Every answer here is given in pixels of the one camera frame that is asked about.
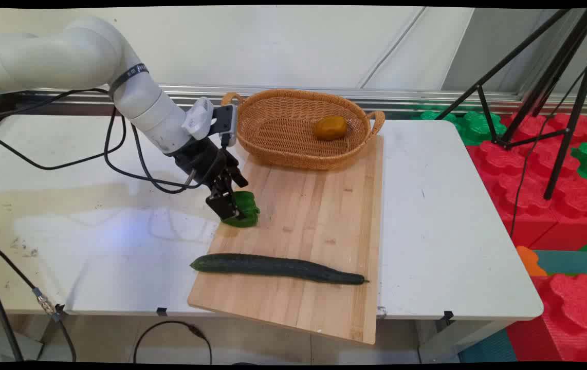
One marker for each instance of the aluminium wall rail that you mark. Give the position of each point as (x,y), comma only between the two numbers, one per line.
(427,97)

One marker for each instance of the dark green cucumber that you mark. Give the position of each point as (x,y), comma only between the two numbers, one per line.
(273,267)

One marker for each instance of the yellow-brown potato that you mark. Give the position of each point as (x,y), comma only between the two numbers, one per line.
(330,128)

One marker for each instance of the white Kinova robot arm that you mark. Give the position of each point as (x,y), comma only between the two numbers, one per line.
(83,56)

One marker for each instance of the black table edge clip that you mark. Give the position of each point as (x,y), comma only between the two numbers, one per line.
(58,310)
(162,311)
(447,317)

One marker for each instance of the teal foam mat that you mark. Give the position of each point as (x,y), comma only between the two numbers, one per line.
(576,262)

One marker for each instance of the wooden cutting board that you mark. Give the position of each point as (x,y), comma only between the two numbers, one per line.
(309,231)

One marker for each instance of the white table leg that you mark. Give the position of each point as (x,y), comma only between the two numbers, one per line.
(453,341)

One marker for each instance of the black tripod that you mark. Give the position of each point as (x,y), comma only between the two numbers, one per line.
(566,82)

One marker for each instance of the woven wicker basket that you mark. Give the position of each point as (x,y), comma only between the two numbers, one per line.
(283,139)

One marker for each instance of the orange foam piece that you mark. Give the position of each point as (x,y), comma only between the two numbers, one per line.
(529,261)

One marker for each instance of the large red foam block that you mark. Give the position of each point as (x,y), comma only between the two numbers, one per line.
(530,195)

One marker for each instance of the green bell pepper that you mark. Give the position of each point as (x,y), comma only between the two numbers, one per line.
(247,208)

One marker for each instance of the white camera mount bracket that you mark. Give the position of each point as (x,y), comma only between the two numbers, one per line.
(198,118)

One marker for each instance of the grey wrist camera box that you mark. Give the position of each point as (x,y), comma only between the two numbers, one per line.
(226,123)

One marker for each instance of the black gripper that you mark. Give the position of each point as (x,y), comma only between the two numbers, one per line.
(201,159)

